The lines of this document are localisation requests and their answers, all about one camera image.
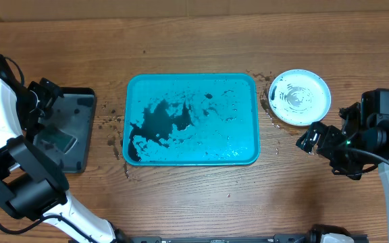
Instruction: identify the light blue plate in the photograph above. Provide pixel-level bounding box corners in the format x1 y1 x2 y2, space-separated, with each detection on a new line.
266 69 332 126

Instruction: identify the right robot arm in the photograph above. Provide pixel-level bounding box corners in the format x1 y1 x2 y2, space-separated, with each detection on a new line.
296 88 389 240

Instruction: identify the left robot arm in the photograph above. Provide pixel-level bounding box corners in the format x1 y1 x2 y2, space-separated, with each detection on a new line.
0 54 128 242

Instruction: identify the black water tray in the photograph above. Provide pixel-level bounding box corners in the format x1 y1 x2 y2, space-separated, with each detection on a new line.
33 87 97 173

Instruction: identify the teal plastic tray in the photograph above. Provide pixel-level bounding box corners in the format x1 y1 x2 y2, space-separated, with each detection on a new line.
122 73 260 166

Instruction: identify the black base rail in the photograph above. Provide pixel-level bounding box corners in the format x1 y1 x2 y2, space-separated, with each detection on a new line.
125 234 308 243

